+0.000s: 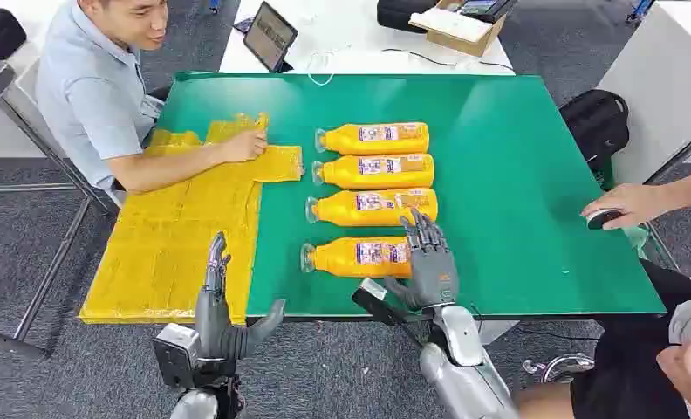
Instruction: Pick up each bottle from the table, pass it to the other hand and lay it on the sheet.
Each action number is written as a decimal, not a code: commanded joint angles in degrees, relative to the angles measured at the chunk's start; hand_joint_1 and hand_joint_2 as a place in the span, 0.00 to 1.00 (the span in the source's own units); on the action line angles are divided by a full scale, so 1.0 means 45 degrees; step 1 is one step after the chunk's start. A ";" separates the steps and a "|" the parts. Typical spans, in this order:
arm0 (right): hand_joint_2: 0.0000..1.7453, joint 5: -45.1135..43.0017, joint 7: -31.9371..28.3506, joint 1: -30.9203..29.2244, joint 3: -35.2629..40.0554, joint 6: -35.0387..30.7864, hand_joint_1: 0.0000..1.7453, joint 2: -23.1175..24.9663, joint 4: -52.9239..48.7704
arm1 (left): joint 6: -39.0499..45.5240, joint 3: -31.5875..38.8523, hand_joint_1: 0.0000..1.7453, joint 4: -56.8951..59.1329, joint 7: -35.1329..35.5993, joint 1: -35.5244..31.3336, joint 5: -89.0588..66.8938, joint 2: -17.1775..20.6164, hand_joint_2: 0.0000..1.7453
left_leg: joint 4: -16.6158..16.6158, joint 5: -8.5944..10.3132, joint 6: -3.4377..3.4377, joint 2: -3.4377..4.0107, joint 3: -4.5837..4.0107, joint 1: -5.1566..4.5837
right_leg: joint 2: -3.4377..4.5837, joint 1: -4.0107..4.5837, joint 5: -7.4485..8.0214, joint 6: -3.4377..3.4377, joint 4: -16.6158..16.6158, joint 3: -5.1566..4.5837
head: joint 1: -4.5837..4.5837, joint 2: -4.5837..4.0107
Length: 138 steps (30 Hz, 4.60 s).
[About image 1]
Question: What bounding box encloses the cardboard box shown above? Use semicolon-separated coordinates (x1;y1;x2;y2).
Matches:
408;0;507;58

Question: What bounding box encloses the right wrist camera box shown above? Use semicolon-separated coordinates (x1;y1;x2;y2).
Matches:
352;278;407;328

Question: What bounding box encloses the black tablet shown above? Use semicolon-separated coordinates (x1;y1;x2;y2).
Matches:
243;1;299;74

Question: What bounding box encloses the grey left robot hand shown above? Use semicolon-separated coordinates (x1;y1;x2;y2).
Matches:
194;232;287;362

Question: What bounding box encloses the black backpack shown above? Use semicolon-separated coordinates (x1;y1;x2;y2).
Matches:
559;88;631;175

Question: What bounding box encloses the green table mat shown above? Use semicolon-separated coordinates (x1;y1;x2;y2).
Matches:
154;71;667;319

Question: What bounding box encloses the round black white device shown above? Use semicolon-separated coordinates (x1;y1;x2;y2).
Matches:
586;209;625;231

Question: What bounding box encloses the orange drink bottle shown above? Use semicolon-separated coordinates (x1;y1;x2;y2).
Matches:
304;188;439;227
311;154;435;190
299;236;413;279
314;121;430;156

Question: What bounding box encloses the pale grey table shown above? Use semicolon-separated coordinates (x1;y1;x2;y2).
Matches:
595;0;691;186

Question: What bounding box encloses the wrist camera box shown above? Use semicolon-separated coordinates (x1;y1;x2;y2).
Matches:
152;323;202;388
352;278;407;328

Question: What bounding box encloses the white cable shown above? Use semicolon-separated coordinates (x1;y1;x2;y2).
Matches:
305;49;339;87

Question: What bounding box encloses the chrome chair base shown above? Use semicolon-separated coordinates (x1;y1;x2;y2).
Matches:
523;353;596;385

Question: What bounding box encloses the pale green plastic bag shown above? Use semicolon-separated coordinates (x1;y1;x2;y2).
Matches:
621;223;651;261

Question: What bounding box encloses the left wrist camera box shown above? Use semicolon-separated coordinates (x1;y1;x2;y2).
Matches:
152;323;202;388

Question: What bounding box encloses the black cable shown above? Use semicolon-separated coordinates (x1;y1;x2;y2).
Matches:
381;47;516;73

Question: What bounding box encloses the seated person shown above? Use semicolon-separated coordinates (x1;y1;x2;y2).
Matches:
35;0;270;206

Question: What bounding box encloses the yellow sheet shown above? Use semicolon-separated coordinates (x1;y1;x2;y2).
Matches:
78;113;305;326

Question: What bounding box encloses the grey metal table frame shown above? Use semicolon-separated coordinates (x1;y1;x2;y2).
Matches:
0;60;121;361

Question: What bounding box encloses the black case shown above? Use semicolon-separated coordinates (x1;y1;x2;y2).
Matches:
376;0;441;34

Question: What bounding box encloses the standing person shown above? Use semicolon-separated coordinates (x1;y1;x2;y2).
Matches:
513;168;691;419

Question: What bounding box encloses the black device with screen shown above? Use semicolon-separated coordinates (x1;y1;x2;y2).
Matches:
458;0;518;24

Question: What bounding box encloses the white table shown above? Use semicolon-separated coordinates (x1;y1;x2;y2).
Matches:
218;0;517;76

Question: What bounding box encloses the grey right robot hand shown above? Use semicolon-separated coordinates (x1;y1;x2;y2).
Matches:
383;208;460;311

